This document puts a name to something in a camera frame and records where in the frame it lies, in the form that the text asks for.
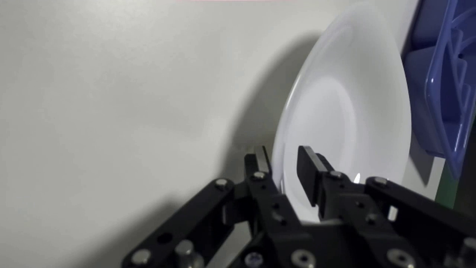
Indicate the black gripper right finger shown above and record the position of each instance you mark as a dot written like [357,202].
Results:
[346,199]

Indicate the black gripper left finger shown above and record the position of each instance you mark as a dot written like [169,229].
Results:
[257,199]

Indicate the blue plastic cutlery tray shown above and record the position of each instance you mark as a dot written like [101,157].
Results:
[440,90]

